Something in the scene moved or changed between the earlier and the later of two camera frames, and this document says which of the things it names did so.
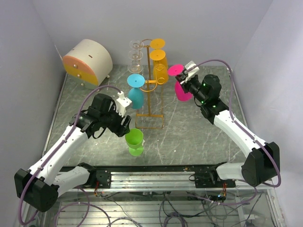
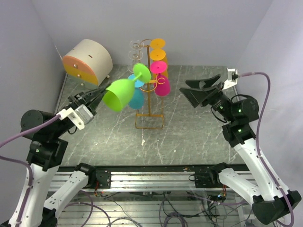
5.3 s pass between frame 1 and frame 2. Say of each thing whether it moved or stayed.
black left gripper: moved
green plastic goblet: moved
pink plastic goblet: moved
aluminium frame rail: stayed
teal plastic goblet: stayed
